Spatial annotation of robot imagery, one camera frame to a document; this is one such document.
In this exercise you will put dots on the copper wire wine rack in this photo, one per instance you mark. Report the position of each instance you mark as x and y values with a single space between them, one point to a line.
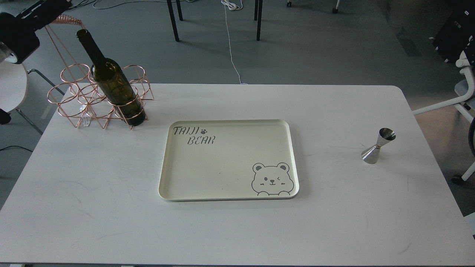
85 101

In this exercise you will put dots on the dark green wine bottle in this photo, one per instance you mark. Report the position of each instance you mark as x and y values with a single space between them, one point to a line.
111 80

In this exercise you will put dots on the black equipment case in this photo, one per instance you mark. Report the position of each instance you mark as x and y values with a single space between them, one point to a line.
455 34

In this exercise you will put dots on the black table leg right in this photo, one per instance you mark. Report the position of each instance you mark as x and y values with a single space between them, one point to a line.
258 7

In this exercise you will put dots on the silver steel jigger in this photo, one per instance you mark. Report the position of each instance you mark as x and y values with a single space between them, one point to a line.
371 155

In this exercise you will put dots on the black table leg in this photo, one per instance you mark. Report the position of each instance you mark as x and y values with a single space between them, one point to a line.
258 7
173 18

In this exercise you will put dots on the white chair left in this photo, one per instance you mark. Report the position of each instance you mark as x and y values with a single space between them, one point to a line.
13 90

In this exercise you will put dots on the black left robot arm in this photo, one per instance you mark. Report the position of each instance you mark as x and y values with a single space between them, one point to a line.
17 33

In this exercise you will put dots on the white office chair right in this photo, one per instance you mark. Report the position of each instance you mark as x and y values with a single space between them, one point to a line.
465 96

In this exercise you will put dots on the cream bear tray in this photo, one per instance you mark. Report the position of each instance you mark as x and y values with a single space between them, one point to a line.
227 160

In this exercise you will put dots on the black table leg left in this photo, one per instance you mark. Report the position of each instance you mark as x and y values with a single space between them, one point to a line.
173 18

